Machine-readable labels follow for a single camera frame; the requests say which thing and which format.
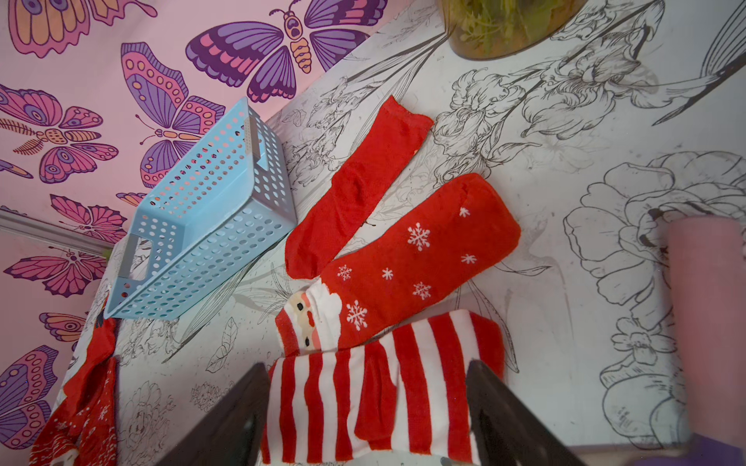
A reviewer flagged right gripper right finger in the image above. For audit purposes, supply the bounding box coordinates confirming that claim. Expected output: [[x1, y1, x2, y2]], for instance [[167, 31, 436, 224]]
[[465, 360, 584, 466]]

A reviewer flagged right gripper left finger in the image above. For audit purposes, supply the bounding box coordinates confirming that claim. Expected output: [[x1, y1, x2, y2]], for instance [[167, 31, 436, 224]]
[[159, 363, 270, 465]]

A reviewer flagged red white striped sock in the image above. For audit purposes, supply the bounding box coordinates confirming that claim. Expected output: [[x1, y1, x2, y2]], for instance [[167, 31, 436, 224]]
[[261, 310, 505, 464]]

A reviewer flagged red snowflake santa sock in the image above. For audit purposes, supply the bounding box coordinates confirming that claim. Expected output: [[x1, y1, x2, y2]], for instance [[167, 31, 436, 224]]
[[275, 174, 521, 355]]

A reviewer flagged red patterned christmas sock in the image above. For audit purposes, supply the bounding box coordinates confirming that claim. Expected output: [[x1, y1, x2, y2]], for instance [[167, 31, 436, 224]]
[[29, 318, 119, 465]]

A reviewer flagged light blue plastic basket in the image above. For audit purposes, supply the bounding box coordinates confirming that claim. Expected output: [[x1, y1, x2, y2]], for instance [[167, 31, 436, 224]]
[[104, 99, 297, 320]]

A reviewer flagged plain red sock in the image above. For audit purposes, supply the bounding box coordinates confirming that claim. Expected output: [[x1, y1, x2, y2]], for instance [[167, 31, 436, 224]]
[[285, 97, 434, 280]]

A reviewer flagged potted plant in glass vase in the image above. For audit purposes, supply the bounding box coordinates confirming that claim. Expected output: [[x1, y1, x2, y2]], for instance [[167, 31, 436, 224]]
[[440, 0, 586, 60]]

